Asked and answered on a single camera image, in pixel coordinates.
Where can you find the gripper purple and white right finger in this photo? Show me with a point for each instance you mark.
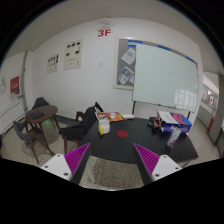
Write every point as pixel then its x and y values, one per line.
pixel 156 166

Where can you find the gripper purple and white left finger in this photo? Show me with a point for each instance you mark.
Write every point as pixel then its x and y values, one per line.
pixel 71 165

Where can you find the white plastic bottle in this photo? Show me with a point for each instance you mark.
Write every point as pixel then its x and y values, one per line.
pixel 173 137

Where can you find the dark grey chair front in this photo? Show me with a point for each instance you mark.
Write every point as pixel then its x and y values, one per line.
pixel 31 137

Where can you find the dark grey chair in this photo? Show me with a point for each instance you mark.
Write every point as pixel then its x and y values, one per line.
pixel 31 137
pixel 40 101

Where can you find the black device on table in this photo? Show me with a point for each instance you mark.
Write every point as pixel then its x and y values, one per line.
pixel 155 123

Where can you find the red round coaster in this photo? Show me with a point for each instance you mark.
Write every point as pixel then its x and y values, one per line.
pixel 122 134

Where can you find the black chair with jacket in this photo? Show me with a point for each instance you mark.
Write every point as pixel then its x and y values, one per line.
pixel 77 130

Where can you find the blue and white box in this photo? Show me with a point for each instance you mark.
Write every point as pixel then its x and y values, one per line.
pixel 172 120

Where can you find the round brown side table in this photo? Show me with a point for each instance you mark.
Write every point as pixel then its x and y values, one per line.
pixel 49 111

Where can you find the black item on side table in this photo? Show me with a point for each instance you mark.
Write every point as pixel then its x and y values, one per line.
pixel 36 114

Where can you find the white board eraser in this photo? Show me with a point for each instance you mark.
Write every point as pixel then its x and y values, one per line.
pixel 128 116

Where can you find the colourful book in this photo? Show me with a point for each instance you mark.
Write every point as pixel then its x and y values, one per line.
pixel 110 116

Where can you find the dark grey chair back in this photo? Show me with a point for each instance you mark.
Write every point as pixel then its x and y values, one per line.
pixel 40 101

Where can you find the white whiteboard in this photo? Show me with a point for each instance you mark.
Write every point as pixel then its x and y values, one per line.
pixel 165 78

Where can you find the grey notice board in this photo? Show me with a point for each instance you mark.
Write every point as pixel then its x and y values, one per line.
pixel 125 58

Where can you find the white mug with yellow handle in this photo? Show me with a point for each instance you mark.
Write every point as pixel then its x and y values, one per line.
pixel 104 127

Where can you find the red wall picture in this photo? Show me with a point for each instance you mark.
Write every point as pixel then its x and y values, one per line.
pixel 15 87

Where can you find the white wall poster small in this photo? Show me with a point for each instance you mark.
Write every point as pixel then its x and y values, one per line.
pixel 52 63

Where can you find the white wall poster large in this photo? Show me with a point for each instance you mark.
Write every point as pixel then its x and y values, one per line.
pixel 73 54

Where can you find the red 3F wall sign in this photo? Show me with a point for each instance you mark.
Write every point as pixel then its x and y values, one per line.
pixel 103 33

